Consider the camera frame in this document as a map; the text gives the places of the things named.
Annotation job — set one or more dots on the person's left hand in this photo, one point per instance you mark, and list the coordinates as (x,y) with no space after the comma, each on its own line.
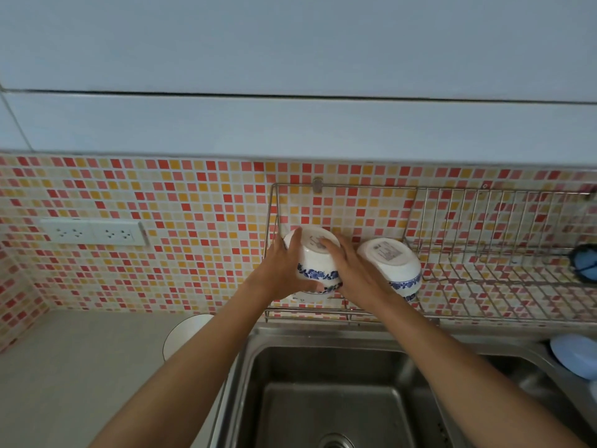
(279,270)

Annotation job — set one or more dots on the person's right hand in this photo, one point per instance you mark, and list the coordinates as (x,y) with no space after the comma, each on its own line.
(359,275)

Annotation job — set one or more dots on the person's right fingers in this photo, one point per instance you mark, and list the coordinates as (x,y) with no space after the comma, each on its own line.
(336,249)

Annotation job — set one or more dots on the person's left thumb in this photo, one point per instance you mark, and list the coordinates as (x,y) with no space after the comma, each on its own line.
(310,286)

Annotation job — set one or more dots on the white bowl with blue flowers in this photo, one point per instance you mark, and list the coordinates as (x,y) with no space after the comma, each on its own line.
(392,261)
(315,262)

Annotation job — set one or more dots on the person's left forearm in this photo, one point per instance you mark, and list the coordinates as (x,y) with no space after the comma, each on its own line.
(186,368)

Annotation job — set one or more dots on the person's right forearm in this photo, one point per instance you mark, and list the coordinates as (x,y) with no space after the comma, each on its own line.
(466,382)

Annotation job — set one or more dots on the stainless steel sink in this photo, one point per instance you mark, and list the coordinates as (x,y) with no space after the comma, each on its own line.
(336,396)

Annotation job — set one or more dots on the white round plate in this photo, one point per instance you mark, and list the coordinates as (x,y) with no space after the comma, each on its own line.
(184,338)

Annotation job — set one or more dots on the blue round scrubber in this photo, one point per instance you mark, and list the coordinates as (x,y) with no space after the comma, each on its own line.
(585,263)

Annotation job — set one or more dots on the light blue round dish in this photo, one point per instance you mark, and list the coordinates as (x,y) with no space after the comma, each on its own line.
(576,354)

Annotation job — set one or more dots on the white wall cabinet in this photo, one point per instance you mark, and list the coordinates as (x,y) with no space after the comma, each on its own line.
(298,74)

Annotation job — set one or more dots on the white double wall socket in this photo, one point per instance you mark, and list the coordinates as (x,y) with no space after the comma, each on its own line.
(93,232)

